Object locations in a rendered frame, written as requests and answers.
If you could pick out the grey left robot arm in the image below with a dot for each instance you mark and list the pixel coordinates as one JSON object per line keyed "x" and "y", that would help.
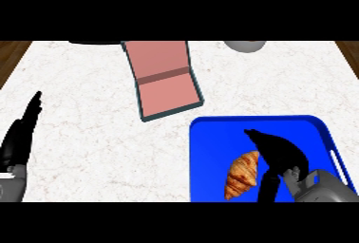
{"x": 12, "y": 185}

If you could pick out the pink open cardboard box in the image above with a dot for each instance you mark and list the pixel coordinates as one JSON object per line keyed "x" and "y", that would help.
{"x": 162, "y": 79}

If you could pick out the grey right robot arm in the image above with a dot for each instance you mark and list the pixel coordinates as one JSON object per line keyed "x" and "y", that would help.
{"x": 322, "y": 186}

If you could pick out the blue plastic tray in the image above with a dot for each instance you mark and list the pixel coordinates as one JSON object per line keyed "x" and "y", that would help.
{"x": 210, "y": 148}

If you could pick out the grey round bowl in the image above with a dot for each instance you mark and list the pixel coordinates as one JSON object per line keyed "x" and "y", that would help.
{"x": 245, "y": 46}

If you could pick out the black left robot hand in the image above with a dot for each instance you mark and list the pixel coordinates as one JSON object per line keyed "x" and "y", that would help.
{"x": 21, "y": 136}

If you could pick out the golden brown croissant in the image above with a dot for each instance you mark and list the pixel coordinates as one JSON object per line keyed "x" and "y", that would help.
{"x": 242, "y": 175}

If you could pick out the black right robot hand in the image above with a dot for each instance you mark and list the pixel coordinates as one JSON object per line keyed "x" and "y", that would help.
{"x": 281, "y": 153}

